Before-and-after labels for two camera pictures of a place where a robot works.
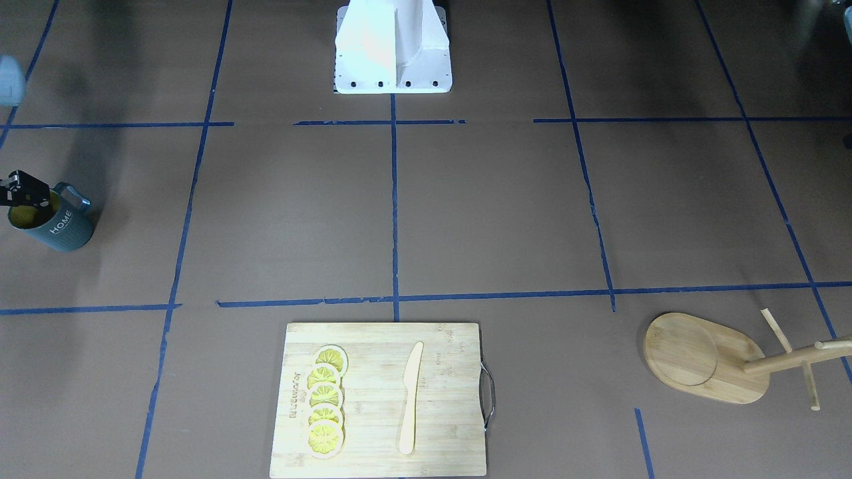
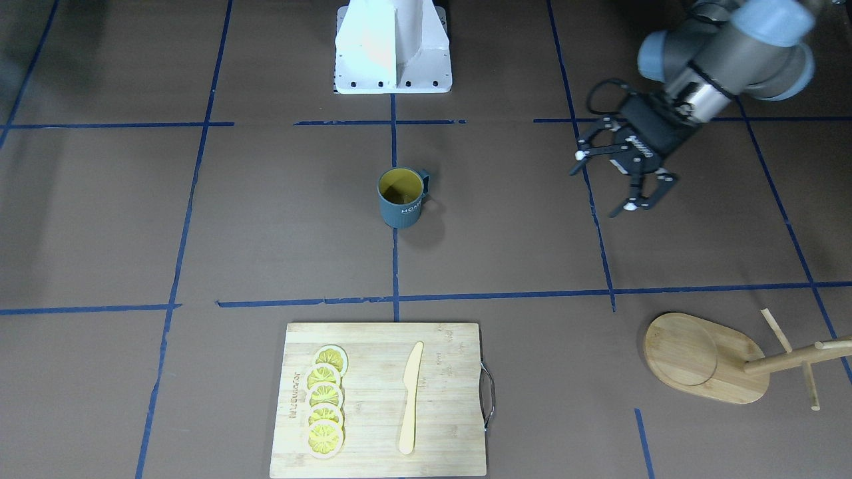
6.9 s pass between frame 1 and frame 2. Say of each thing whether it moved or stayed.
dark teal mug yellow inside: moved
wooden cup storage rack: stayed
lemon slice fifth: stayed
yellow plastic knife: stayed
